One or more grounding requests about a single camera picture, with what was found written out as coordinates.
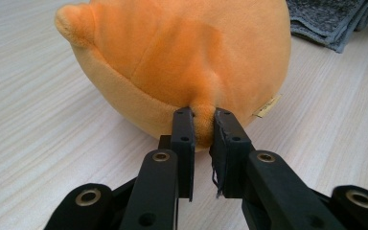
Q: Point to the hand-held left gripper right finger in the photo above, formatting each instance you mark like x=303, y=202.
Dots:
x=233, y=166

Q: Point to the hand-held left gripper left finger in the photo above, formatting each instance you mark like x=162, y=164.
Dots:
x=183, y=159

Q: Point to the orange plush toy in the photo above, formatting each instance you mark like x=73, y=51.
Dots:
x=172, y=48

